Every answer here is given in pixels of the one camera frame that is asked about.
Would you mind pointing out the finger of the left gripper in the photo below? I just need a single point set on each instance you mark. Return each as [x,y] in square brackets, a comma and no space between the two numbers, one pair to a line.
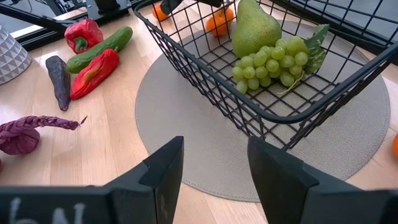
[169,4]
[211,2]

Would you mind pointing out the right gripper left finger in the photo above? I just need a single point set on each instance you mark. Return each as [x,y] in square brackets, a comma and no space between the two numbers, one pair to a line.
[149,193]

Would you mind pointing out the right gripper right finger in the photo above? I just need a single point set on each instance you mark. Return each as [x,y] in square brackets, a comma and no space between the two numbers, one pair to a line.
[295,196]

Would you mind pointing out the small orange mandarin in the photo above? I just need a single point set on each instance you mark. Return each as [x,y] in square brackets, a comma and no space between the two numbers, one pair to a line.
[217,26]
[229,14]
[159,13]
[395,146]

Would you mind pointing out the green pear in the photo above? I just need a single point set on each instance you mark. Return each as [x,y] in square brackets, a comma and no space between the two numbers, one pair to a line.
[255,28]

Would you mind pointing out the green cucumber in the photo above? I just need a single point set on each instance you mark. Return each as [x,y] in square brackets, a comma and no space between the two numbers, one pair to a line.
[102,46]

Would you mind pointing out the green grape bunch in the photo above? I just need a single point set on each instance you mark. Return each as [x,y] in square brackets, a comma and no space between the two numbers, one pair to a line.
[267,65]

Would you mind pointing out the red bell pepper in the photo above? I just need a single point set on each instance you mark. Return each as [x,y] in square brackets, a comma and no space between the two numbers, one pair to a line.
[84,34]

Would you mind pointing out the long red pepper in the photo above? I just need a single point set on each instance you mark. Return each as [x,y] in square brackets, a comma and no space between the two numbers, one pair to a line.
[93,74]

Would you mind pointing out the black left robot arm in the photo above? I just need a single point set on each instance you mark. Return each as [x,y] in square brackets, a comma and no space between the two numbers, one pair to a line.
[107,4]

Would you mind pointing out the grey round placemat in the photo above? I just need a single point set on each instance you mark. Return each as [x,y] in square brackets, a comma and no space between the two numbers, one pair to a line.
[186,130]

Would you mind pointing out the succulent plant in white pot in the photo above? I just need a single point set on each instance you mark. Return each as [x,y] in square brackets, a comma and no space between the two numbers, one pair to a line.
[12,56]

